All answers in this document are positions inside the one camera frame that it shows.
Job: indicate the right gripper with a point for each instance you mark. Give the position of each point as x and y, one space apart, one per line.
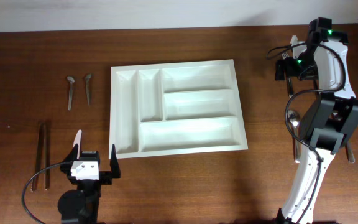
291 70

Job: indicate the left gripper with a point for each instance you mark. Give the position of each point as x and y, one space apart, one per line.
107 176

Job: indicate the metal fork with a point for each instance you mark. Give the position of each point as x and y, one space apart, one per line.
290 89

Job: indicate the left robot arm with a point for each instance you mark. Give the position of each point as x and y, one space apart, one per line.
81 205

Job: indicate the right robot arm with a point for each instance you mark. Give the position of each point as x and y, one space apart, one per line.
317 65

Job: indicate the pink plastic knife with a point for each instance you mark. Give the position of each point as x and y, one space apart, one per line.
77 142

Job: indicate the large metal spoon left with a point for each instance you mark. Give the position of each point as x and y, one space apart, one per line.
294 119

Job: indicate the large metal spoon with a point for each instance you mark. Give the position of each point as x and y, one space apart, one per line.
294 119
350 154

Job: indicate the dark chopstick right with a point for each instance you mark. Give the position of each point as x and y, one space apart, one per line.
46 155

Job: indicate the dark chopstick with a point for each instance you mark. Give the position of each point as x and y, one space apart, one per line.
46 155
40 146

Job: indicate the dark chopstick left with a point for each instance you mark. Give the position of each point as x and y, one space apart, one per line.
40 146

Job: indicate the white cutlery tray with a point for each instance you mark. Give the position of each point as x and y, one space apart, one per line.
175 108

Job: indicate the small metal spoon right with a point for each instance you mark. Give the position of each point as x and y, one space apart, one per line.
87 87

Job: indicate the small metal spoon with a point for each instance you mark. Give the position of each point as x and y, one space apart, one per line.
87 87
71 81

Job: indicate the small metal spoon left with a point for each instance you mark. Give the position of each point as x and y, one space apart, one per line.
71 81

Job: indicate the large metal spoon right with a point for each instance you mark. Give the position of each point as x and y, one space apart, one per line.
350 154

